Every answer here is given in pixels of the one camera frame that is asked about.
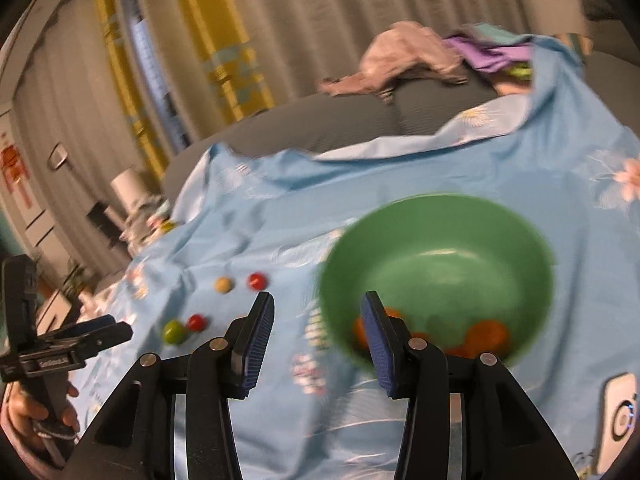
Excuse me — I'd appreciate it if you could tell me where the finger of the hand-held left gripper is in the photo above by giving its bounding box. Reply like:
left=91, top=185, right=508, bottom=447
left=37, top=315, right=117, bottom=343
left=75, top=322, right=134, bottom=362

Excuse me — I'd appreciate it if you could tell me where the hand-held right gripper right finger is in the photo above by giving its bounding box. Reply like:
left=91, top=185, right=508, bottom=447
left=360, top=290, right=581, bottom=480

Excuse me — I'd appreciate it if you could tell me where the black box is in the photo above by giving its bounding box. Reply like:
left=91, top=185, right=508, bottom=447
left=86, top=201, right=124, bottom=248

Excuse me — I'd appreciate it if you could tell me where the yellow patterned curtain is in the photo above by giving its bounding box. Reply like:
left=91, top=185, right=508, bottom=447
left=92, top=0, right=278, bottom=181

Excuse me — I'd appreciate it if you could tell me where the white cabinet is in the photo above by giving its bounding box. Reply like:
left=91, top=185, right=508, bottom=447
left=0, top=102, right=58, bottom=263

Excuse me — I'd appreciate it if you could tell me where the person's left hand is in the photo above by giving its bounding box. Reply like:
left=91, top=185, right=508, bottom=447
left=4, top=381, right=81, bottom=453

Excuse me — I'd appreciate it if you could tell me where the white electronic device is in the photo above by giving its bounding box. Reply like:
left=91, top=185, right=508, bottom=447
left=597, top=372, right=639, bottom=476

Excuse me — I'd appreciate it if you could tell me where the blue floral bed sheet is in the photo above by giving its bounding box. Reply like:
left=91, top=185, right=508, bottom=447
left=75, top=24, right=640, bottom=480

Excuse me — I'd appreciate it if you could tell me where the pink cloth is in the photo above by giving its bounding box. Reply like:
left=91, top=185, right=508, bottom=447
left=317, top=21, right=471, bottom=106

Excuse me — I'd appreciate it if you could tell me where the green bowl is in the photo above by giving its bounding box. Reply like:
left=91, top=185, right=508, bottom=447
left=318, top=192, right=555, bottom=376

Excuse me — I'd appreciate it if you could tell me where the purple cloth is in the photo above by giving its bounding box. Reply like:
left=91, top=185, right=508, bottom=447
left=444, top=32, right=535, bottom=73

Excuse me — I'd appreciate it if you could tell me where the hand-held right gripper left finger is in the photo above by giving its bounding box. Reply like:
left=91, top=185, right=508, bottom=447
left=60, top=291, right=276, bottom=480

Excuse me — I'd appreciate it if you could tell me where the white cylinder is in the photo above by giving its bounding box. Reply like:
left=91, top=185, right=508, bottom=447
left=110, top=167, right=147, bottom=211

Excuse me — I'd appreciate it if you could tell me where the beige curtain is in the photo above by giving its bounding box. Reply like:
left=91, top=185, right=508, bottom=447
left=10, top=0, right=586, bottom=196

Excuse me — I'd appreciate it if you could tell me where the silver handle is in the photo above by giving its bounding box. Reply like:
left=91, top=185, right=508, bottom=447
left=46, top=142, right=71, bottom=171

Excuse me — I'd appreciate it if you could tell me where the grey sofa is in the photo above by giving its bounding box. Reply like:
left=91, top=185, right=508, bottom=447
left=162, top=50, right=640, bottom=196

